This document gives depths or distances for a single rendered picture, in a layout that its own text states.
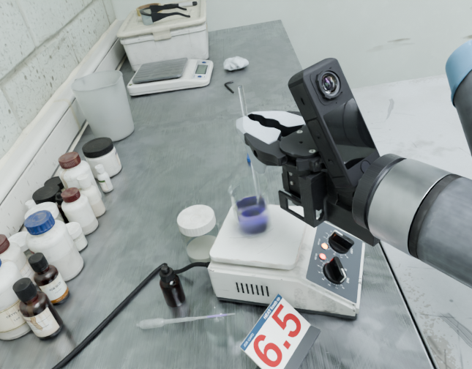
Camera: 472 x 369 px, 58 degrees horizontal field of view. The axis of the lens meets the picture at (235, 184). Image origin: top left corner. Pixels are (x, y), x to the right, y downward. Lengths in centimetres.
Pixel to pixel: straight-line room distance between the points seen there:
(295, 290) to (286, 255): 5
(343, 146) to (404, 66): 177
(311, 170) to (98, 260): 47
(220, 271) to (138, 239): 24
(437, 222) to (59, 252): 56
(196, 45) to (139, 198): 79
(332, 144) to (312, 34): 161
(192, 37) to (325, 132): 120
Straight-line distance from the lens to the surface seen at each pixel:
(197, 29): 153
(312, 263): 58
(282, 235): 59
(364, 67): 209
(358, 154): 40
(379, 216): 37
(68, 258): 75
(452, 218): 34
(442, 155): 92
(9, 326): 71
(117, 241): 80
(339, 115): 39
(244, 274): 58
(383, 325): 61
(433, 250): 35
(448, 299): 65
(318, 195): 43
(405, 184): 36
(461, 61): 45
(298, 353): 57
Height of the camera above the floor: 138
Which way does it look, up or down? 34 degrees down
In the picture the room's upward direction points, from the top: 11 degrees counter-clockwise
